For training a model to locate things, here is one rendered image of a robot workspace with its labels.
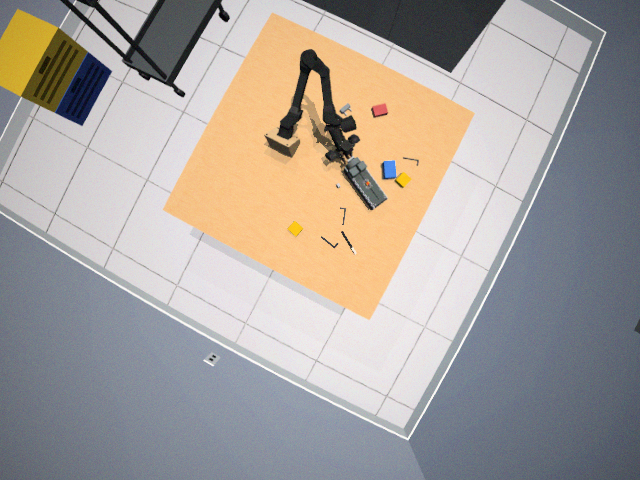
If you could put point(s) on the blue rectangular block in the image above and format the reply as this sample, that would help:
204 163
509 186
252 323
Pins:
389 170

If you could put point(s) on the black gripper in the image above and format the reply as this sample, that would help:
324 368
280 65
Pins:
332 155

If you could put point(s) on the red flat block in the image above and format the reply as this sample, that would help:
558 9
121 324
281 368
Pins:
379 110

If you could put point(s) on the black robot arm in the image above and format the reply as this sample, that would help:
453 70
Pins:
310 61

